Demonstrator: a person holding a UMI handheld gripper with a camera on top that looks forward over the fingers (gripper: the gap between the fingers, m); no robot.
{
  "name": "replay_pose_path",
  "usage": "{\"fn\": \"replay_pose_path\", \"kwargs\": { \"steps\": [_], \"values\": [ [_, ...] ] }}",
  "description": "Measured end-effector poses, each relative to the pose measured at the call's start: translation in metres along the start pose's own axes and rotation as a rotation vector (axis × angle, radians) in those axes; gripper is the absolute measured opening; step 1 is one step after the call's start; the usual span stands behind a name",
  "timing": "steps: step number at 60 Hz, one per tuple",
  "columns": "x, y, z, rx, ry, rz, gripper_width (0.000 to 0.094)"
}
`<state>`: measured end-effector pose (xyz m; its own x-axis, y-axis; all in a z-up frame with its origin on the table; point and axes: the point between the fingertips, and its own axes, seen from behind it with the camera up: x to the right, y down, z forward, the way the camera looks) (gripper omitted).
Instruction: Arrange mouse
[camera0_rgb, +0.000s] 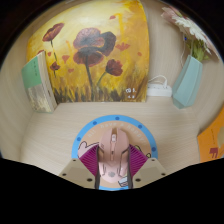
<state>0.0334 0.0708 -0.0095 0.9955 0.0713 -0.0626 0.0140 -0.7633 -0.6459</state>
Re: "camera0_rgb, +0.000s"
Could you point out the yellow poppy flower painting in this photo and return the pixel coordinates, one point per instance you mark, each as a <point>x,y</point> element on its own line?
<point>100,50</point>

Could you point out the pink computer mouse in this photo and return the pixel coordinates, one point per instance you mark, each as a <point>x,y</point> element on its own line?
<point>113,153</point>

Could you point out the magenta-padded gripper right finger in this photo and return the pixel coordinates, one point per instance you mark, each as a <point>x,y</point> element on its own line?
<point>150,170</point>

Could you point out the white power strip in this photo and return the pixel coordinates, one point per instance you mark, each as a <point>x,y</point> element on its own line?
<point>159,91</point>

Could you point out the orange book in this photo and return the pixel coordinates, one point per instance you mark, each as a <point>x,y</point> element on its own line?
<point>211,140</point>

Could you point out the round blue-rimmed cartoon mouse pad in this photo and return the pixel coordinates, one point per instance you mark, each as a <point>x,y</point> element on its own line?
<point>90,131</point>

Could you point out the green and beige book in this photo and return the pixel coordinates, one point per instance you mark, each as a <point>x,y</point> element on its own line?
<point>36,86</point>

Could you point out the pink and white flower bouquet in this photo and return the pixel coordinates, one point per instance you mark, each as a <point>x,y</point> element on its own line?
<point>191,30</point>

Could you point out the pale teal vase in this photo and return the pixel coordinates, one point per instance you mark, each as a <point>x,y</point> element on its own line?
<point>186,83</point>

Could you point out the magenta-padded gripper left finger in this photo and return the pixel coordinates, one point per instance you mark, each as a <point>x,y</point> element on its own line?
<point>78,173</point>

